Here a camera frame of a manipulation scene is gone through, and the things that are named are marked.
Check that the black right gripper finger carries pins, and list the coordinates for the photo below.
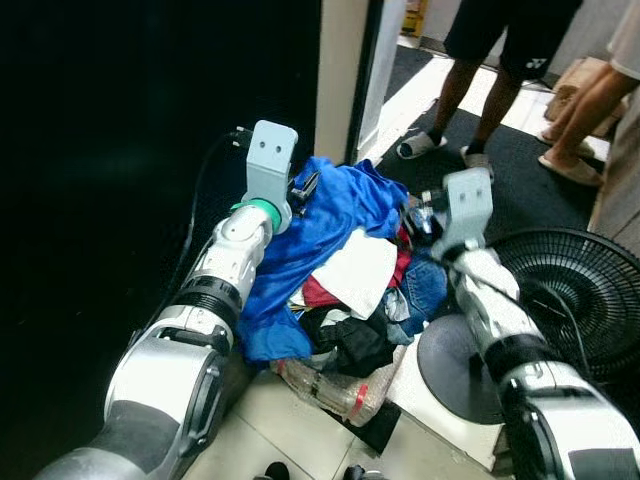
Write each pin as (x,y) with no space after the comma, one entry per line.
(425,202)
(411,218)

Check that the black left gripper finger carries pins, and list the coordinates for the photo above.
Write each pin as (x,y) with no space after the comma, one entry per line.
(311,192)
(300,180)

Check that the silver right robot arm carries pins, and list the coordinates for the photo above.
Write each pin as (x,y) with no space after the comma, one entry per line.
(560,410)

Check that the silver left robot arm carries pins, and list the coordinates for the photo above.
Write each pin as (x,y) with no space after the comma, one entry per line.
(170,380)

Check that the blue denim garment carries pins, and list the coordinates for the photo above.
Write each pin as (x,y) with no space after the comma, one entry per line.
(425,290)

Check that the white cloth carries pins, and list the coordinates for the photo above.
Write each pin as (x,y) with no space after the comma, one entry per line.
(360,270)

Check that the red cloth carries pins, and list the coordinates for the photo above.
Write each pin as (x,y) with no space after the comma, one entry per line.
(318,295)

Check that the dark grey floor mat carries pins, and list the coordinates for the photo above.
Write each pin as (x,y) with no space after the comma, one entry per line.
(530,200)

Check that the black garment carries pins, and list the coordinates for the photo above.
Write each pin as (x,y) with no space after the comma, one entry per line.
(355,345)

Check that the black floor fan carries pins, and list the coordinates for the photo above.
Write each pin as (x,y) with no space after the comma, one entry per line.
(590,270)

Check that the yellow bottle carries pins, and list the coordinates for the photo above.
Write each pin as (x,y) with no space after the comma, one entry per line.
(414,18)

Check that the brown cardboard box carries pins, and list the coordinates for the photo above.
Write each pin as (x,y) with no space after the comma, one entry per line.
(570,85)

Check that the person in white shirt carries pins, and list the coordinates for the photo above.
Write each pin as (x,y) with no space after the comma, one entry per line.
(590,110)

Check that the person in red shirt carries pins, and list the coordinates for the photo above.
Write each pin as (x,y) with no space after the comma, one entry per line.
(510,30)

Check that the wooden counter with black top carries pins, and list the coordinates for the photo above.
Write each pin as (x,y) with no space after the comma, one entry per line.
(620,180)

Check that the small black floor pad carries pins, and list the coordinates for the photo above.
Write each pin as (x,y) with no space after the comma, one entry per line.
(378,430)

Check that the black right robot foot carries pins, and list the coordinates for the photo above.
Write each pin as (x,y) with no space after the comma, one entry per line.
(364,474)

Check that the black robot foot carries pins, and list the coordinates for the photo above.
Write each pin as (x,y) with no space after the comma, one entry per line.
(272,472)
(364,474)

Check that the black left robot foot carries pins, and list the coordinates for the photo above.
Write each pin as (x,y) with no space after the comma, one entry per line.
(272,472)

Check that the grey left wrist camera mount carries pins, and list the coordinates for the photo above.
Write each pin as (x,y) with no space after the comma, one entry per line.
(270,160)

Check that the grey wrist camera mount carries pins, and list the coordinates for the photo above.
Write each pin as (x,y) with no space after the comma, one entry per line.
(270,160)
(468,205)

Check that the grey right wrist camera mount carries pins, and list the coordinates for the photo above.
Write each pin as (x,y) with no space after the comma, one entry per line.
(468,205)

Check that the black door frame post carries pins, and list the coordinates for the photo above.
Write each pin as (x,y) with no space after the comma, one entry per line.
(362,80)

